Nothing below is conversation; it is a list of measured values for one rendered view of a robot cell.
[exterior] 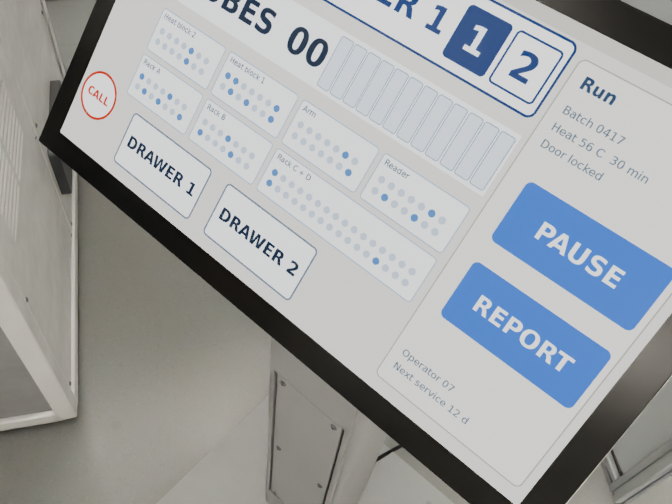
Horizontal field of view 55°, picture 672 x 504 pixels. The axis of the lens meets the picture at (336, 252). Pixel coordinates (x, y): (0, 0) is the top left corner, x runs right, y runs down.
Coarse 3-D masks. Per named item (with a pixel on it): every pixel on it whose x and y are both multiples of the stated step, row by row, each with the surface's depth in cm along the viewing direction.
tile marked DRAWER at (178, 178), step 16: (128, 128) 54; (144, 128) 53; (128, 144) 54; (144, 144) 53; (160, 144) 53; (176, 144) 52; (112, 160) 55; (128, 160) 54; (144, 160) 53; (160, 160) 53; (176, 160) 52; (192, 160) 51; (144, 176) 54; (160, 176) 53; (176, 176) 52; (192, 176) 51; (208, 176) 51; (160, 192) 53; (176, 192) 52; (192, 192) 51; (176, 208) 52; (192, 208) 52
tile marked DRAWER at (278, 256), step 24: (240, 192) 49; (216, 216) 51; (240, 216) 50; (264, 216) 49; (216, 240) 51; (240, 240) 50; (264, 240) 49; (288, 240) 48; (240, 264) 50; (264, 264) 49; (288, 264) 48; (288, 288) 48
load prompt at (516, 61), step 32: (352, 0) 45; (384, 0) 44; (416, 0) 43; (448, 0) 42; (480, 0) 41; (384, 32) 44; (416, 32) 43; (448, 32) 42; (480, 32) 41; (512, 32) 40; (544, 32) 39; (448, 64) 42; (480, 64) 41; (512, 64) 40; (544, 64) 39; (512, 96) 40; (544, 96) 40
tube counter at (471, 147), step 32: (288, 32) 47; (320, 32) 46; (288, 64) 47; (320, 64) 46; (352, 64) 45; (384, 64) 44; (352, 96) 45; (384, 96) 44; (416, 96) 43; (448, 96) 42; (384, 128) 44; (416, 128) 43; (448, 128) 42; (480, 128) 41; (448, 160) 42; (480, 160) 41; (480, 192) 42
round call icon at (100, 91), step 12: (96, 72) 55; (108, 72) 55; (84, 84) 56; (96, 84) 55; (108, 84) 55; (120, 84) 54; (84, 96) 56; (96, 96) 55; (108, 96) 55; (84, 108) 56; (96, 108) 55; (108, 108) 55; (96, 120) 56; (108, 120) 55
